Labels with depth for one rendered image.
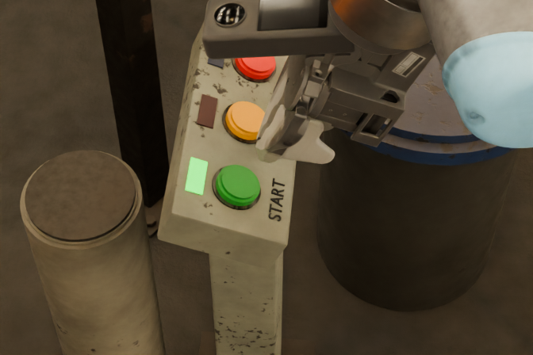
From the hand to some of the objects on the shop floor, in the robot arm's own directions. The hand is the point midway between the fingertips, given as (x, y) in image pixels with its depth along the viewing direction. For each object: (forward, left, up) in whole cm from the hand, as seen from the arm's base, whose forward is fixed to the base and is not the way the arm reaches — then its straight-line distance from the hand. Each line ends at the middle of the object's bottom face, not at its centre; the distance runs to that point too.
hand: (259, 146), depth 99 cm
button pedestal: (+4, -5, -67) cm, 67 cm away
